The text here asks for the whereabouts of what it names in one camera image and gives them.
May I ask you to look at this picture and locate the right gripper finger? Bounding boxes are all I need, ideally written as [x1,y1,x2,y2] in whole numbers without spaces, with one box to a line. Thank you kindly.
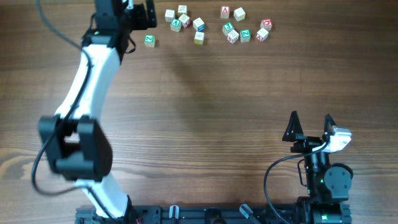
[324,114,336,134]
[282,111,304,142]

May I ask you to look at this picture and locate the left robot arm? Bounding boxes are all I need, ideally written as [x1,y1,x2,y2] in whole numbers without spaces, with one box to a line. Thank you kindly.
[38,0,157,223]

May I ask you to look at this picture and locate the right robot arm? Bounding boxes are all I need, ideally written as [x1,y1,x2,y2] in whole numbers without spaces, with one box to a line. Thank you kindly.
[282,111,354,224]

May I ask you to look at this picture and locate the green Z block far left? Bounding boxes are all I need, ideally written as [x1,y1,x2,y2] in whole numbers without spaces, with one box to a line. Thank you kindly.
[144,35,156,47]

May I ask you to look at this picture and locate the green z block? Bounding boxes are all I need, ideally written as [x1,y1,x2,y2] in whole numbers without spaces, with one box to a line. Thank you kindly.
[144,35,156,47]
[239,29,251,42]

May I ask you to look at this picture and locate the plain wooden block top left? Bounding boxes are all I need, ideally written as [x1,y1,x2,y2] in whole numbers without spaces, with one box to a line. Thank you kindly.
[165,9,175,22]

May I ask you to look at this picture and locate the green A letter block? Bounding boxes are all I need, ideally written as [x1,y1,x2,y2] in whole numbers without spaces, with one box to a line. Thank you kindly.
[170,19,182,32]

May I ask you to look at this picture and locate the red sided wooden block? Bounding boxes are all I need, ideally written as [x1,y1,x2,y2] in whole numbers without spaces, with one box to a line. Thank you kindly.
[179,14,190,28]

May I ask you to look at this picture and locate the wooden block yellow sided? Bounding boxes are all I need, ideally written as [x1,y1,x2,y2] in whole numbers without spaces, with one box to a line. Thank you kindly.
[177,5,188,17]

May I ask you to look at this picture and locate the blue sided wooden block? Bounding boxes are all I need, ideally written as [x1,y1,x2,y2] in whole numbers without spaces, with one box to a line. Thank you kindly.
[193,17,205,32]

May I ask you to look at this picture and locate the yellow sided picture block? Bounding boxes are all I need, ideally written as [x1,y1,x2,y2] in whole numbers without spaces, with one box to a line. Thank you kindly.
[194,32,205,45]

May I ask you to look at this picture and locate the red A letter block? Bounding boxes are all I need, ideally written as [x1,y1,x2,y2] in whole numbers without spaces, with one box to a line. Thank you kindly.
[220,6,230,19]

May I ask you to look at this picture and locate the green J letter block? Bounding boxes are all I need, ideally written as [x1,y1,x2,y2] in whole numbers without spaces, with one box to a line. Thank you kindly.
[222,22,234,35]

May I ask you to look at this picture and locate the red sided picture block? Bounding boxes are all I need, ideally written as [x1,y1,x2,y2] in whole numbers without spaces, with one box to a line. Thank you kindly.
[227,30,239,44]

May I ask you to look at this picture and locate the yellow S wooden block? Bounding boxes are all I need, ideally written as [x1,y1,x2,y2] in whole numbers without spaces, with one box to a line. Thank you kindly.
[234,7,246,22]

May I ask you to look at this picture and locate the green Z block right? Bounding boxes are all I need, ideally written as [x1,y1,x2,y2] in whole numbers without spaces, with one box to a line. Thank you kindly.
[239,29,251,42]

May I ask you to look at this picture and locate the red A sided block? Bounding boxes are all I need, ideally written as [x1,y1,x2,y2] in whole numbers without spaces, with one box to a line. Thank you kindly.
[256,28,269,42]

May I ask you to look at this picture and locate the red O letter block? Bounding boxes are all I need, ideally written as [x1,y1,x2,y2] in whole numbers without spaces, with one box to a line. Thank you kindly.
[261,19,273,31]

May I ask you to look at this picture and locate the right camera cable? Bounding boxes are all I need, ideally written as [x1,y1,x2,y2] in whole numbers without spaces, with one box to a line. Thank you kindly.
[263,141,330,224]

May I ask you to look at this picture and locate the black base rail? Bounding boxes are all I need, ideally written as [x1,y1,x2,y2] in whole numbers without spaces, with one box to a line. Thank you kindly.
[74,203,353,224]

